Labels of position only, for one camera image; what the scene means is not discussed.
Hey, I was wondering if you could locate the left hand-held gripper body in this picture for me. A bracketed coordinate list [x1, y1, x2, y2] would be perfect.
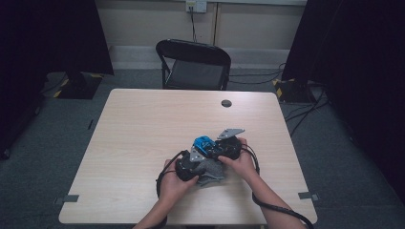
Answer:
[175, 146, 208, 182]

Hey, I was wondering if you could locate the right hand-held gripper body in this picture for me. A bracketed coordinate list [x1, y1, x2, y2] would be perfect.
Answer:
[212, 128, 246, 161]

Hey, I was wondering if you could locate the gray terry cloth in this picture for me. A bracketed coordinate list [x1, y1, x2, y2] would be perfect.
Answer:
[195, 157, 227, 187]

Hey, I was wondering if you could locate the blue toy car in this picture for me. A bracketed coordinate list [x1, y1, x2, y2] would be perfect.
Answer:
[193, 135, 221, 159]

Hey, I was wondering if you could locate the person's right hand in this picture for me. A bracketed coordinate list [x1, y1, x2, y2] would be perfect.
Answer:
[218, 136, 259, 183]

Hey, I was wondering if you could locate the person's left hand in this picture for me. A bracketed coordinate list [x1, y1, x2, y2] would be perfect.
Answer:
[159, 158, 200, 204]

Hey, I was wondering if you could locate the black folding chair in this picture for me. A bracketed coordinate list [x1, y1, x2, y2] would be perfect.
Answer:
[155, 38, 232, 92]

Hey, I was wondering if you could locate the black stand base striped tape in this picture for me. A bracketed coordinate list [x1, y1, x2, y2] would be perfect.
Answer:
[53, 72, 104, 100]
[272, 77, 317, 104]

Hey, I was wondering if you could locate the gray tape strip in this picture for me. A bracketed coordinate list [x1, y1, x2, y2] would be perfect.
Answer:
[53, 194, 80, 205]
[298, 191, 319, 201]

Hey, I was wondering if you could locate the black curtain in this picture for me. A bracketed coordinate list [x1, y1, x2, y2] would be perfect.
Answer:
[281, 0, 405, 204]
[0, 0, 115, 160]

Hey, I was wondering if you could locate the left hand-held gripper cable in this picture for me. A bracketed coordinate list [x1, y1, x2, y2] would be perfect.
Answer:
[155, 150, 187, 229]

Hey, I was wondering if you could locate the hand-held gripper cable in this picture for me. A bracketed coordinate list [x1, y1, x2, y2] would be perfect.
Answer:
[240, 143, 316, 229]
[155, 150, 187, 229]

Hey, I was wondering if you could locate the black floor cable bundle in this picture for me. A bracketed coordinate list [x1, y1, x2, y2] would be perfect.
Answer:
[284, 85, 330, 138]

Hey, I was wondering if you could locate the right hand-held gripper cable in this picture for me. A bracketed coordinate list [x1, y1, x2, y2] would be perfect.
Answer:
[240, 143, 316, 229]

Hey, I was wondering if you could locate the beige wall conduit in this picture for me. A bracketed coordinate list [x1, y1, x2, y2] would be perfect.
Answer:
[212, 2, 222, 46]

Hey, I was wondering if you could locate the black power cable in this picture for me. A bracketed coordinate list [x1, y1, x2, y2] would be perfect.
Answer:
[189, 6, 197, 43]

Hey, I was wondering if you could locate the white wall socket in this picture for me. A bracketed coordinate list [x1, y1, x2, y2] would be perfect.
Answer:
[185, 0, 208, 13]

